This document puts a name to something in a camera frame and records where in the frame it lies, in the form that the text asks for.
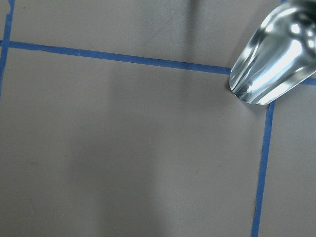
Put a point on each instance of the metal scoop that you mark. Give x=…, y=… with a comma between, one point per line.
x=280, y=55

